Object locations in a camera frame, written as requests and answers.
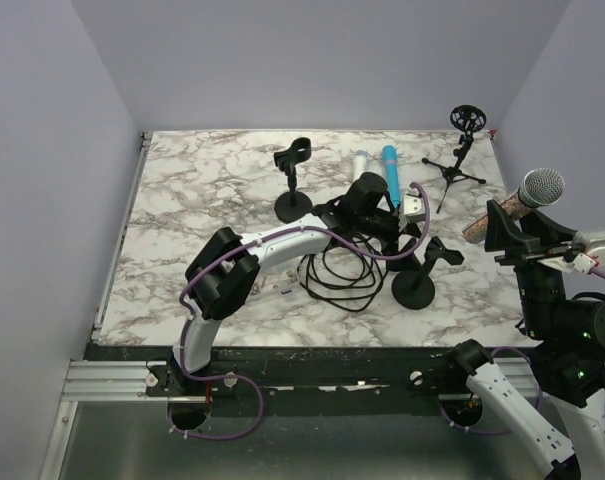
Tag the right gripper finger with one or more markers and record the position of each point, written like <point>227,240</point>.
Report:
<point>502,234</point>
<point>548,231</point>

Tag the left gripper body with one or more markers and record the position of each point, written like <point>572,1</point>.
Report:
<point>391,235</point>

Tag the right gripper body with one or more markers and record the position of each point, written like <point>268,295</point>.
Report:
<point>527,262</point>

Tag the glitter silver microphone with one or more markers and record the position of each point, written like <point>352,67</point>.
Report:
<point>539,188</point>

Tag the black desk mic stand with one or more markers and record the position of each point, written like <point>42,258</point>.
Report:
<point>412,287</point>

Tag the white microphone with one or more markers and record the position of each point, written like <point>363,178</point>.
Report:
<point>360,160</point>

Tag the blue microphone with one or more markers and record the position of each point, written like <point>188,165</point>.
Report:
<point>389,159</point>

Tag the black round-base mic stand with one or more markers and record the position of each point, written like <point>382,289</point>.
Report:
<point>292,205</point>

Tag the black tripod shock-mount stand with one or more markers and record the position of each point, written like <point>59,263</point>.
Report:
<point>468,120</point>

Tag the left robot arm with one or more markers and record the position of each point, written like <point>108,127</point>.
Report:
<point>220,278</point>

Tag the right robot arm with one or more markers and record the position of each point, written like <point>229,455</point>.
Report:
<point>568,362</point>

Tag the clear plastic screw box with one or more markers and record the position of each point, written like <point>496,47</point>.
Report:
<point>274,281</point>

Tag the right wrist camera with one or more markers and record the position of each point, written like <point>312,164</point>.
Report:
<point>585,252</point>

